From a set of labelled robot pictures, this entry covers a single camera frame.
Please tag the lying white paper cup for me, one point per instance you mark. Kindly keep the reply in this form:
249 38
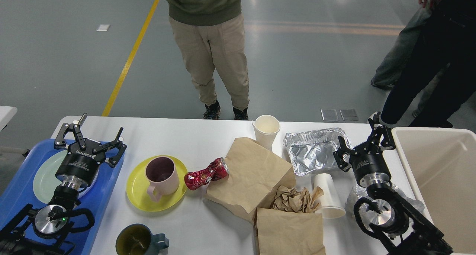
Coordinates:
330 206

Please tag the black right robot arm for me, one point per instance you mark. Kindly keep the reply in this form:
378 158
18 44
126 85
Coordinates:
384 214

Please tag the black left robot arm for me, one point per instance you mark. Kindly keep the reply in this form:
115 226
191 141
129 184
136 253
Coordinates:
43 231

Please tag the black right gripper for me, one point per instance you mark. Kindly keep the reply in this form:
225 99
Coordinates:
368 165

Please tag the yellow plastic plate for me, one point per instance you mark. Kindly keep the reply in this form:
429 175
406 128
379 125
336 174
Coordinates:
137 184

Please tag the beige plastic bin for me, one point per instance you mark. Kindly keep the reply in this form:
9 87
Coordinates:
441 167

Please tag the dark teal mug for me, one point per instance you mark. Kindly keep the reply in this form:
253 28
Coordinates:
137 239

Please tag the person in green sweater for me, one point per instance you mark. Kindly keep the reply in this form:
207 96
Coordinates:
211 37

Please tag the small brown paper bag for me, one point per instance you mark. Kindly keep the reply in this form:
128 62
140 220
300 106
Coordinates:
288 233

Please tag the crushed red soda can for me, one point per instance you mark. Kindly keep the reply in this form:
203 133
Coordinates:
216 170

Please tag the crumpled brown paper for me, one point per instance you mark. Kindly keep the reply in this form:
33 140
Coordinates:
293 200

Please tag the blue plastic tray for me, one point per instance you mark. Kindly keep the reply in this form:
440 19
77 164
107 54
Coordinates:
20 192

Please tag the large brown paper bag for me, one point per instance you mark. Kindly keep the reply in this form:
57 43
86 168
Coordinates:
254 175

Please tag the pale green plate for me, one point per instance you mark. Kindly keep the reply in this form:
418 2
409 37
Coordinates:
45 181

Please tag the pink mug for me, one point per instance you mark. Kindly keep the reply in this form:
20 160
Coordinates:
163 179

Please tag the white side table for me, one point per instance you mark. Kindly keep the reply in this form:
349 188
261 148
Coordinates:
6 114

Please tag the crumpled clear plastic wrap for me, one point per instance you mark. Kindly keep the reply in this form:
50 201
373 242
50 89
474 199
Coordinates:
358 192

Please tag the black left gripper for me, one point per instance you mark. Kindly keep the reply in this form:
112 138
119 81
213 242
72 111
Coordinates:
77 163

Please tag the aluminium foil tray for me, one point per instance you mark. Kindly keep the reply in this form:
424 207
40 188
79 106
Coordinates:
312 151

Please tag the upright white paper cup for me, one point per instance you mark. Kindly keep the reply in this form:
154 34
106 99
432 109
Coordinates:
266 128

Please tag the person in dark clothes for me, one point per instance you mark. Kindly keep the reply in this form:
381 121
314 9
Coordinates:
447 39

